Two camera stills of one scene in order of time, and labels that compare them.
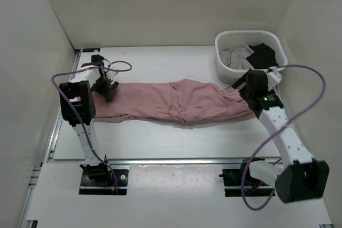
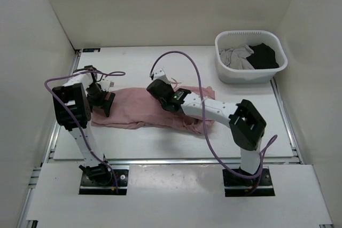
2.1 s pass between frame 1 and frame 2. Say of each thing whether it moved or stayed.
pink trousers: moved
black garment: stayed
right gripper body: moved
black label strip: stayed
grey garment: stayed
